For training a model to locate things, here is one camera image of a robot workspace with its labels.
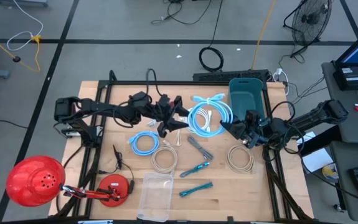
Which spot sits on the black power strip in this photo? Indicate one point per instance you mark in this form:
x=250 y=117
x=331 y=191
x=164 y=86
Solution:
x=228 y=75

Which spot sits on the grey desk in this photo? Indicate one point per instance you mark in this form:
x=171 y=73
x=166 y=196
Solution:
x=353 y=130

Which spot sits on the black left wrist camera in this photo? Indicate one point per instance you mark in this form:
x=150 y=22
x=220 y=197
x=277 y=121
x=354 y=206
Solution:
x=164 y=100

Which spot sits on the black floor fan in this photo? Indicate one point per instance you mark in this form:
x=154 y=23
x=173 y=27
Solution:
x=311 y=18

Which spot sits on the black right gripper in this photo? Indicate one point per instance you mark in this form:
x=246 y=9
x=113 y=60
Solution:
x=256 y=130

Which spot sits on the black metal table frame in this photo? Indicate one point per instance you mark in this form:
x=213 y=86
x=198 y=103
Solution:
x=178 y=83

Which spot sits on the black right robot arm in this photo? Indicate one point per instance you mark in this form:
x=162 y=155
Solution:
x=315 y=116

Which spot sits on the small black round plug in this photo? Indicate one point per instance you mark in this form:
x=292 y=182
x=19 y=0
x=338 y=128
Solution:
x=16 y=59

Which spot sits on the black mini computer box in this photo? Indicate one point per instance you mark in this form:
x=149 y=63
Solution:
x=351 y=77

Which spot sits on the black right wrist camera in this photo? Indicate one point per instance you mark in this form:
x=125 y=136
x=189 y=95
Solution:
x=252 y=116

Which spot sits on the clear plastic container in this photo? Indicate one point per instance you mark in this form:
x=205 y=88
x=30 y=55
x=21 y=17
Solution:
x=155 y=199

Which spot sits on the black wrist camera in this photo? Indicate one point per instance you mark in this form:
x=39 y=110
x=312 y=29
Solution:
x=164 y=100
x=252 y=116

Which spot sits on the white paper sheet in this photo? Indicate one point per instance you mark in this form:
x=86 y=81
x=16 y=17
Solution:
x=317 y=160

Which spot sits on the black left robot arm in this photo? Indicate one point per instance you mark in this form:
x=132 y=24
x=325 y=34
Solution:
x=97 y=107

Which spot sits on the round yellow blue object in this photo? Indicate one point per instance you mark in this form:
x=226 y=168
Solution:
x=329 y=172

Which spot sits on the red desk lamp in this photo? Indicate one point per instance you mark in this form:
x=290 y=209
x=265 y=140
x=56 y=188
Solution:
x=35 y=180

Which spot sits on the teal plastic bin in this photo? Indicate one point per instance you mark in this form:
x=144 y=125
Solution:
x=247 y=96

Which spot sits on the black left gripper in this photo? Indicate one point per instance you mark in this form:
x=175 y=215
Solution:
x=161 y=111

